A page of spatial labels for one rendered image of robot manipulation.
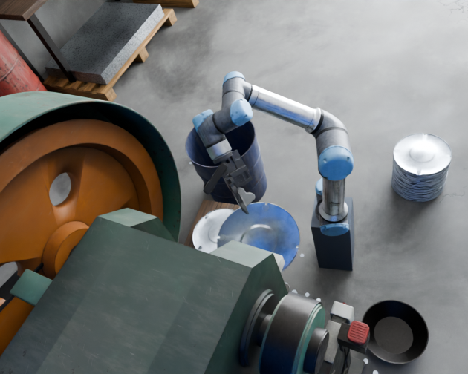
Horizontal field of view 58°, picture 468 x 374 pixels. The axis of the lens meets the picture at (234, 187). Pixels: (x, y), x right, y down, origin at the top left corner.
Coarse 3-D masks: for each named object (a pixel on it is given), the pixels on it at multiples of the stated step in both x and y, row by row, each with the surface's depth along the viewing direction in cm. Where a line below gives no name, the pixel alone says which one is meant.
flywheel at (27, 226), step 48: (0, 144) 89; (48, 144) 96; (96, 144) 110; (0, 192) 88; (48, 192) 103; (96, 192) 117; (144, 192) 133; (0, 240) 95; (48, 240) 106; (0, 336) 100
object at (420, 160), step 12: (408, 144) 237; (420, 144) 235; (432, 144) 233; (444, 144) 231; (396, 156) 234; (408, 156) 232; (420, 156) 229; (432, 156) 228; (444, 156) 226; (408, 168) 227; (420, 168) 226; (432, 168) 224
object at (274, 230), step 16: (240, 208) 142; (256, 208) 143; (272, 208) 144; (224, 224) 143; (240, 224) 144; (256, 224) 145; (272, 224) 145; (288, 224) 146; (224, 240) 145; (240, 240) 146; (256, 240) 146; (272, 240) 146; (288, 240) 148; (288, 256) 150
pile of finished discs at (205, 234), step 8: (208, 216) 226; (216, 216) 225; (224, 216) 224; (200, 224) 224; (208, 224) 223; (216, 224) 221; (200, 232) 221; (208, 232) 220; (216, 232) 218; (200, 240) 218; (208, 240) 217; (216, 240) 215; (200, 248) 217; (208, 248) 215; (216, 248) 213
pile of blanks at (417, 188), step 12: (396, 168) 235; (444, 168) 224; (396, 180) 243; (408, 180) 232; (420, 180) 228; (432, 180) 227; (444, 180) 234; (396, 192) 250; (408, 192) 240; (420, 192) 237; (432, 192) 236
